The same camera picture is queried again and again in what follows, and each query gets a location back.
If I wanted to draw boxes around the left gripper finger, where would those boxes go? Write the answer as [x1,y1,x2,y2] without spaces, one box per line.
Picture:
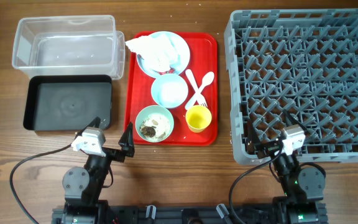
[118,122,134,150]
[75,116,101,138]

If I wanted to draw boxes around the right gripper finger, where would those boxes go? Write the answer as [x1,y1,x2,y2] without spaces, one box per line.
[246,120,260,153]
[283,110,307,133]

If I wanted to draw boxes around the rice and food leftovers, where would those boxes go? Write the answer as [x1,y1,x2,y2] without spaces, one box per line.
[139,113,171,142]

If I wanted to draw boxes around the green bowl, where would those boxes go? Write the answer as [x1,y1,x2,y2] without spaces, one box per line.
[135,105,174,143]

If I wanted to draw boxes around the yellow plastic cup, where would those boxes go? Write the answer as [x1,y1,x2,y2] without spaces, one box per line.
[185,105,212,133]

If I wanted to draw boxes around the red snack wrapper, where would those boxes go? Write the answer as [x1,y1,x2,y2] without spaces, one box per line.
[158,67,175,75]

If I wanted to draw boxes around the white napkin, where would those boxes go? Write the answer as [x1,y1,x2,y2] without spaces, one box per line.
[125,34,178,72]

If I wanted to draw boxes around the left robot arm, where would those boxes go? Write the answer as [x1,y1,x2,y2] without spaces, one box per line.
[51,117,135,224]

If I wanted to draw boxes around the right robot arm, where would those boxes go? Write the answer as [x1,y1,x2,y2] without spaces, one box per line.
[247,110,328,223]

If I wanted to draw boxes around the grey dishwasher rack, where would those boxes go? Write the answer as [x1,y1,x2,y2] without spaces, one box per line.
[224,8,358,165]

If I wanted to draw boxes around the black plastic tray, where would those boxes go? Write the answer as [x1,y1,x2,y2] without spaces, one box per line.
[23,75,112,131]

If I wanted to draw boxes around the red serving tray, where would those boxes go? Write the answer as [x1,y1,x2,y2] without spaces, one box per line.
[124,31,219,146]

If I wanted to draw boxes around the light blue bowl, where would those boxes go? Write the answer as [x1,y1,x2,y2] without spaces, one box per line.
[150,74,188,109]

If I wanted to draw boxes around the white plastic spoon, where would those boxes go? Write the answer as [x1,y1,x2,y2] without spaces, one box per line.
[198,72,214,94]

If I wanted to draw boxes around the clear plastic bin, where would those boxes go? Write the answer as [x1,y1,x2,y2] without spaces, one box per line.
[12,15,126,80]

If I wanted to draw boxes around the white plastic fork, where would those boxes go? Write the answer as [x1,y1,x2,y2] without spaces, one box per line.
[185,69,208,110]

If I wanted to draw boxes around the light blue plate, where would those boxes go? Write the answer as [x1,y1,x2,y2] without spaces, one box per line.
[136,31,190,78]

